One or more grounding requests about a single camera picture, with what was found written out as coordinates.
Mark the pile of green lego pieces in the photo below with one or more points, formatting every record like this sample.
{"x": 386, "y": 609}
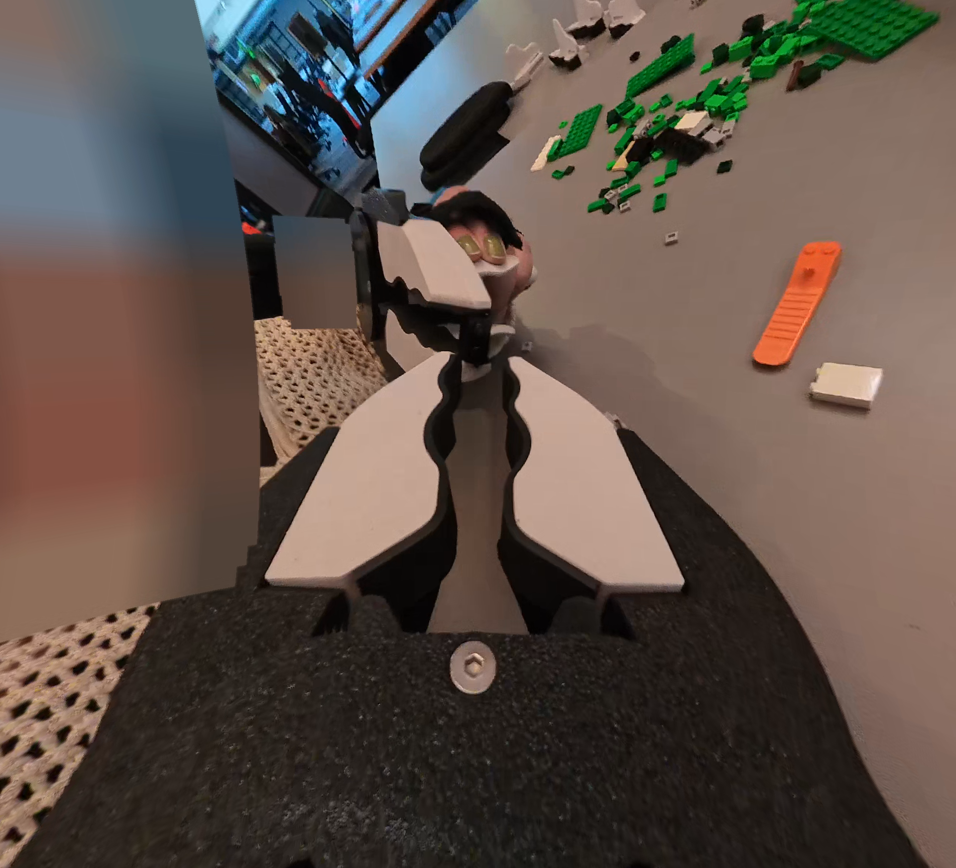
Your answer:
{"x": 717, "y": 99}

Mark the large green lego plate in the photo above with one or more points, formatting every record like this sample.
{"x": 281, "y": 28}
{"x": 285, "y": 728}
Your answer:
{"x": 874, "y": 21}

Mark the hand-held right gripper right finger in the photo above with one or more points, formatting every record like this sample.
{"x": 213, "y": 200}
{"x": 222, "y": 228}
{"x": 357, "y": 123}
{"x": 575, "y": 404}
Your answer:
{"x": 597, "y": 502}

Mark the black zip case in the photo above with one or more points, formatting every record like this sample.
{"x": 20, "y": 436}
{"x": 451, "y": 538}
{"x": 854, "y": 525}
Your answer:
{"x": 463, "y": 136}

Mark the orange brick separator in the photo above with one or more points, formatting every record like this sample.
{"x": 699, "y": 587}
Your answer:
{"x": 792, "y": 308}

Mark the long green lego plate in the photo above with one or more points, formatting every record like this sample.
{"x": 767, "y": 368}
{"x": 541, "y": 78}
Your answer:
{"x": 661, "y": 65}

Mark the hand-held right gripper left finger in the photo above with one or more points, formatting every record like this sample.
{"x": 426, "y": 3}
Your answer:
{"x": 366, "y": 502}

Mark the white lego brick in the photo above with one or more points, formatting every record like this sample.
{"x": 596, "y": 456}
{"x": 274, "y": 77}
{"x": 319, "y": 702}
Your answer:
{"x": 694, "y": 121}

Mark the white long lego tile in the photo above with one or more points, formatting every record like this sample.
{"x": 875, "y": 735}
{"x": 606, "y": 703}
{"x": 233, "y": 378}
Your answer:
{"x": 547, "y": 153}

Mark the brown grooved lego tile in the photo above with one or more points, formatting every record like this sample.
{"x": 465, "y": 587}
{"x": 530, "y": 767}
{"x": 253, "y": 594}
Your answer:
{"x": 795, "y": 76}

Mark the person's left hand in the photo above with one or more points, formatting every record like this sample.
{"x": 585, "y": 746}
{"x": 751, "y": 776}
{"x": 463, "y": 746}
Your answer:
{"x": 526, "y": 269}

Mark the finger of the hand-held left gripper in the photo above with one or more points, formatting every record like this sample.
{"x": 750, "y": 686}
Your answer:
{"x": 411, "y": 349}
{"x": 433, "y": 259}

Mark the black lego plate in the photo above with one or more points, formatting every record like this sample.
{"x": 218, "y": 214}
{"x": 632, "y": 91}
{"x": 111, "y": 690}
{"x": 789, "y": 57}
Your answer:
{"x": 683, "y": 145}

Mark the white wedge-shaped plastic part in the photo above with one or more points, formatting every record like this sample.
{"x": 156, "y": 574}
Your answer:
{"x": 624, "y": 2}
{"x": 586, "y": 6}
{"x": 561, "y": 38}
{"x": 526, "y": 62}

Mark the white flat tile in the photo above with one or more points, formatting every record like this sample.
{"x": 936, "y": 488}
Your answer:
{"x": 848, "y": 384}

